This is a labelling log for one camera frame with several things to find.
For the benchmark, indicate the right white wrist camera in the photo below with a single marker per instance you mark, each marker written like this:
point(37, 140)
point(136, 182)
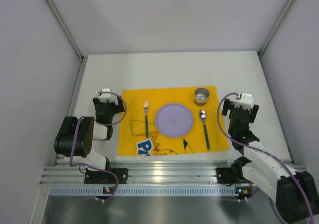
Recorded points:
point(245, 101)

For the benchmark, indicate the fork with green handle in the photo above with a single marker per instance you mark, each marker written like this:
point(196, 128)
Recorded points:
point(146, 109)

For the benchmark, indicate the aluminium mounting rail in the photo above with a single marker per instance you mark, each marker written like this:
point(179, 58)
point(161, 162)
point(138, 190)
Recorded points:
point(144, 173)

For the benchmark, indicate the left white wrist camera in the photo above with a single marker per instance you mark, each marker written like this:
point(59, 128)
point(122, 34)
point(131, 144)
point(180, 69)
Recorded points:
point(105, 95)

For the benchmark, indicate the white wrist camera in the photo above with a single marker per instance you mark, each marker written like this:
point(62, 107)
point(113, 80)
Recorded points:
point(245, 101)
point(105, 95)

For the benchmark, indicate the small metal cup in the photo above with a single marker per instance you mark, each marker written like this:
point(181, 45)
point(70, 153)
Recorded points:
point(201, 96)

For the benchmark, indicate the purple plastic plate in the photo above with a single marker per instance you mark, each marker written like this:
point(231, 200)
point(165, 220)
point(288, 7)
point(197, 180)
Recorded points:
point(174, 120)

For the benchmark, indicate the yellow cartoon placemat cloth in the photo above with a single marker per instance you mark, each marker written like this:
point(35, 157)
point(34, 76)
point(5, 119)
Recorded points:
point(132, 136)

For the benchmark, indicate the perforated cable duct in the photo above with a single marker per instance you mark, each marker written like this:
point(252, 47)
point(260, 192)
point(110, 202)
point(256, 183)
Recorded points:
point(135, 191)

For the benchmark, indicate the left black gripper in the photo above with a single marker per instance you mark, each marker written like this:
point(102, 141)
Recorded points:
point(107, 104)

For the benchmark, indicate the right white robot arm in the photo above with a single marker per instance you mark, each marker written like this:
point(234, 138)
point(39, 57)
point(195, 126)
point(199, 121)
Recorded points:
point(293, 192)

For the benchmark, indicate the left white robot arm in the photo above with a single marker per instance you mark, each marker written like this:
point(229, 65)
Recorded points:
point(76, 135)

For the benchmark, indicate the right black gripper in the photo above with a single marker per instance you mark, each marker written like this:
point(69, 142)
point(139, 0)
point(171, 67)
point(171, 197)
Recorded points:
point(239, 110)

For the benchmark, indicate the spoon with green handle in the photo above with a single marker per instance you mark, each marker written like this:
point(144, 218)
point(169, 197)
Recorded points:
point(203, 118)

